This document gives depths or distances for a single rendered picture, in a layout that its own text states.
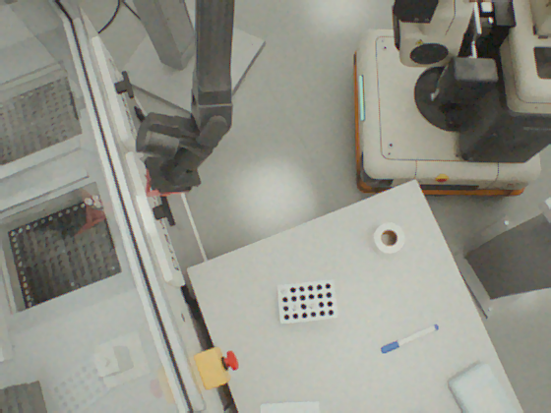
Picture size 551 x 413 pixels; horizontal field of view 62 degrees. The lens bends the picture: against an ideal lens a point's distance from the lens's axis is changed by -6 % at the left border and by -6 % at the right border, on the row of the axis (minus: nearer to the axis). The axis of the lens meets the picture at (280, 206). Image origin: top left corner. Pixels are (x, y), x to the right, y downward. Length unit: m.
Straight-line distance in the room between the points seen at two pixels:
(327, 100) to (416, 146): 0.52
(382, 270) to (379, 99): 0.84
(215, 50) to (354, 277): 0.60
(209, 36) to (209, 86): 0.08
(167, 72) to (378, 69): 0.91
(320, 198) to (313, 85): 0.51
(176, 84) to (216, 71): 1.38
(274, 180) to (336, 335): 0.99
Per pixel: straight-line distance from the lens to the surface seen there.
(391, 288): 1.11
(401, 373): 1.11
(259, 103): 2.08
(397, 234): 1.09
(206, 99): 0.78
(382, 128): 1.74
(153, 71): 2.20
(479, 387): 1.12
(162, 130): 0.81
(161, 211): 1.00
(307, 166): 1.96
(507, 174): 1.83
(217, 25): 0.74
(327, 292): 1.05
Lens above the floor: 1.85
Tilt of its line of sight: 75 degrees down
